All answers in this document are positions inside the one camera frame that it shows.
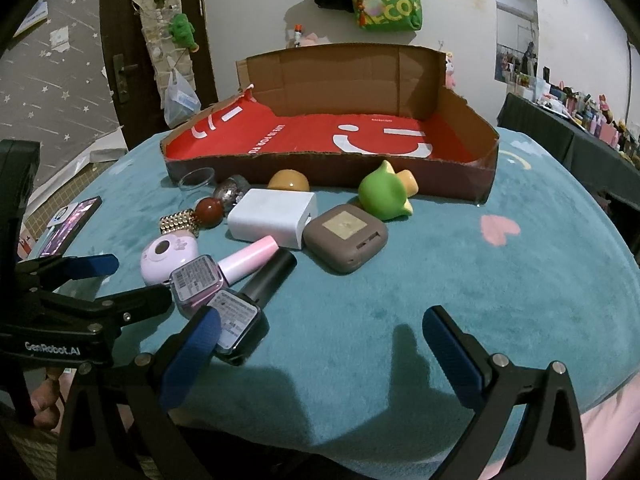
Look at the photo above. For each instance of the glitter jar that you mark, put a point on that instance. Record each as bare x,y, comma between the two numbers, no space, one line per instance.
230,191

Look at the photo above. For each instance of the red-brown ball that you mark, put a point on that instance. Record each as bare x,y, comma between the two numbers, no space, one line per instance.
210,212

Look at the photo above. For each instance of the cardboard box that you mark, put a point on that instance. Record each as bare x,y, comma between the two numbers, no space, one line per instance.
350,80

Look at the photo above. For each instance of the red printed paper liner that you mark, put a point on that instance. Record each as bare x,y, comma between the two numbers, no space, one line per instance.
300,135

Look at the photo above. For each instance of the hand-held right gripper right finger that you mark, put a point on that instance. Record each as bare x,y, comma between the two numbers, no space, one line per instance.
452,355

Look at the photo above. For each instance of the tan rubber cup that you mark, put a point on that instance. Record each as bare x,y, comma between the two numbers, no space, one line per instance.
287,181

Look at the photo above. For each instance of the green plush toy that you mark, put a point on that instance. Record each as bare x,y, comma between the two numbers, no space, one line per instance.
182,30

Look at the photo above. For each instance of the person's left hand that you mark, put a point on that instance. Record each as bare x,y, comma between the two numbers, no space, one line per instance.
46,400

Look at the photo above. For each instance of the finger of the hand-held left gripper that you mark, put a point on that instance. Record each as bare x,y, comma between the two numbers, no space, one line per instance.
95,265
140,302

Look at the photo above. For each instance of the white plastic bag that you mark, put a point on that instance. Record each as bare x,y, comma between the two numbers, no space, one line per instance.
181,102

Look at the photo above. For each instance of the row of small trinkets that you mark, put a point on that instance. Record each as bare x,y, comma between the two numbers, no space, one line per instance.
590,110

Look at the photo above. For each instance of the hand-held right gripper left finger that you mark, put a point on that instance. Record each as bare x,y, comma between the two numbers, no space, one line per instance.
192,355

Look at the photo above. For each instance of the pink nail polish bottle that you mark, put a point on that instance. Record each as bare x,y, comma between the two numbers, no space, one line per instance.
200,280

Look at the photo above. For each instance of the pink and white plush toy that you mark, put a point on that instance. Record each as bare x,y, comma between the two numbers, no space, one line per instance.
451,72

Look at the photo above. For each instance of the dark cloth table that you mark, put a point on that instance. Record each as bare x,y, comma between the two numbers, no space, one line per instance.
540,130

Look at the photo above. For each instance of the brown square case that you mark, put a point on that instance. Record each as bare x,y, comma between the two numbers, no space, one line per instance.
345,240

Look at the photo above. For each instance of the beige hanging organizer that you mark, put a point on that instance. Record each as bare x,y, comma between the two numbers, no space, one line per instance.
155,25

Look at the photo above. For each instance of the white charger plug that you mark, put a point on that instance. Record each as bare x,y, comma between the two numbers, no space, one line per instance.
270,215

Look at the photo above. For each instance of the clear glass cup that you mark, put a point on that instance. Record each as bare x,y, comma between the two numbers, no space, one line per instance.
197,180

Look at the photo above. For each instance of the pale pink earbud case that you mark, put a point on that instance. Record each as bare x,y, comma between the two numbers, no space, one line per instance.
160,260

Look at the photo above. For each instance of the white stick with orange tip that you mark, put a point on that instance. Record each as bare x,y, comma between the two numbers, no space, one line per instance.
297,35

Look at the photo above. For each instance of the smartphone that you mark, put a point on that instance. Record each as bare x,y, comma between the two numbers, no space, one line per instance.
70,227

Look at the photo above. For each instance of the gold studded cuff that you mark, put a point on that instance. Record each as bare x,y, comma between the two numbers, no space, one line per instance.
177,221

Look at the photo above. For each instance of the green toy fruit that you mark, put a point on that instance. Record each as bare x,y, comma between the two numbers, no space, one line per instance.
382,195

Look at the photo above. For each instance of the pink cloth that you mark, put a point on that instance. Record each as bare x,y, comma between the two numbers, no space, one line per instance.
612,440

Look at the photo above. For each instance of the wall mirror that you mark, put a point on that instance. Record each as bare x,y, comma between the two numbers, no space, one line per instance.
515,10

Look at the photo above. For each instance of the white foam sheet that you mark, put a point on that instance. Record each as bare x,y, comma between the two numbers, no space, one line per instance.
102,152

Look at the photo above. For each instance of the dark brown door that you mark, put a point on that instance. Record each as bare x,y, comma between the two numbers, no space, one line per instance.
125,20

